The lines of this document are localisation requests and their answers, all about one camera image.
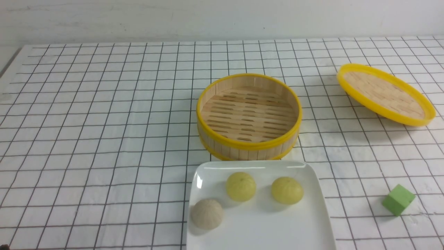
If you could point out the yellow steamed bun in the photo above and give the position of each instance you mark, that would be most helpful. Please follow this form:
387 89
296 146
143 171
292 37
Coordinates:
287 190
240 186

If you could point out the white steamed bun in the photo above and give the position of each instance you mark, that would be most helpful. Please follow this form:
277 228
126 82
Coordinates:
207 214

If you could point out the white square ceramic plate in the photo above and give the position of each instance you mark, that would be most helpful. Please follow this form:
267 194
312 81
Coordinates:
261 223

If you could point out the bamboo steamer basket yellow rim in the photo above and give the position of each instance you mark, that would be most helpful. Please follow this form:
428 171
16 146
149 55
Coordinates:
248 116

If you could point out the white grid tablecloth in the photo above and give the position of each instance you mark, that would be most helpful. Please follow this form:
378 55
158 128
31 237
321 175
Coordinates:
99 142

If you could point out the bamboo steamer lid yellow rim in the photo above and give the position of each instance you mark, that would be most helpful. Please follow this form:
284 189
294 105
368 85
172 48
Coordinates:
386 95

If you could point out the green foam cube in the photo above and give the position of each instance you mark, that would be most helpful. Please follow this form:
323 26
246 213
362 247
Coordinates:
398 200

